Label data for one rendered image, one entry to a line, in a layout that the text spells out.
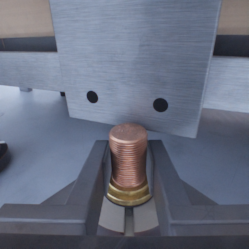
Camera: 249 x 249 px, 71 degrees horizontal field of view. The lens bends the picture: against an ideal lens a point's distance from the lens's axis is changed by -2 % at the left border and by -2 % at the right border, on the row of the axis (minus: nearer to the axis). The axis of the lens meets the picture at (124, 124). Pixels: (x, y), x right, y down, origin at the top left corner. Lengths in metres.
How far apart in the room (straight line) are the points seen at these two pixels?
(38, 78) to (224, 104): 0.23
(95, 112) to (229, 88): 0.12
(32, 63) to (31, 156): 0.17
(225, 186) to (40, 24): 0.35
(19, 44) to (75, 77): 0.20
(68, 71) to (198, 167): 0.24
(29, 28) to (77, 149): 0.21
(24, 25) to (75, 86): 0.19
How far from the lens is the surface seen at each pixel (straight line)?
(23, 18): 0.33
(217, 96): 0.19
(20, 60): 0.29
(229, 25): 0.23
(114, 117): 0.16
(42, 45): 0.32
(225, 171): 0.32
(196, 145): 0.36
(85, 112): 0.17
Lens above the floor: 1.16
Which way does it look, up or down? 28 degrees up
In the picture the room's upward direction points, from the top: 179 degrees clockwise
